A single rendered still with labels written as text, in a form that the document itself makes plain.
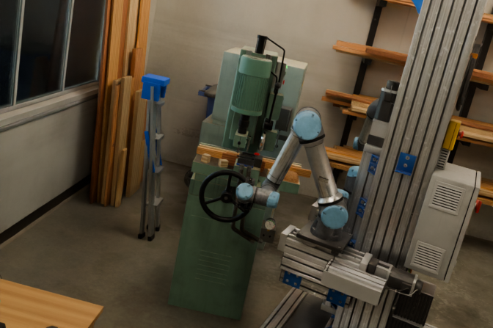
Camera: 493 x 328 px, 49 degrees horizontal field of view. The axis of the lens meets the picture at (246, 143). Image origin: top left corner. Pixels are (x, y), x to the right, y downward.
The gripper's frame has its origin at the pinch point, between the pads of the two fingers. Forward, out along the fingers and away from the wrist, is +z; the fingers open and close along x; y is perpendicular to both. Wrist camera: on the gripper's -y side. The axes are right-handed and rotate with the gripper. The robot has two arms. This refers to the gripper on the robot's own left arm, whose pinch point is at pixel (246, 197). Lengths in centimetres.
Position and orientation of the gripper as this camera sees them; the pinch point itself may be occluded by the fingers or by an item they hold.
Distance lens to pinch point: 276.8
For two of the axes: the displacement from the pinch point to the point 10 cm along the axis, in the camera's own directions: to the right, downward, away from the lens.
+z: 0.2, 2.5, 9.7
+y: -2.5, 9.4, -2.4
